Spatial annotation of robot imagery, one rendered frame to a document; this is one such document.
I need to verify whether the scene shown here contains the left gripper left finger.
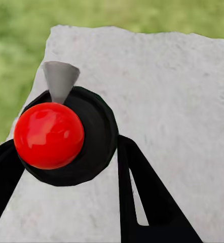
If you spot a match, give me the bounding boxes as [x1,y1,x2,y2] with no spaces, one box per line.
[0,139,26,217]

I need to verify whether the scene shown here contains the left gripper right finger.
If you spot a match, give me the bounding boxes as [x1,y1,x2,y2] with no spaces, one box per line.
[117,135,201,243]

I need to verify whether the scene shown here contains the insectifuge atomizer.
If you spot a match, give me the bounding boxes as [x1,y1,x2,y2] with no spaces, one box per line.
[14,62,119,187]

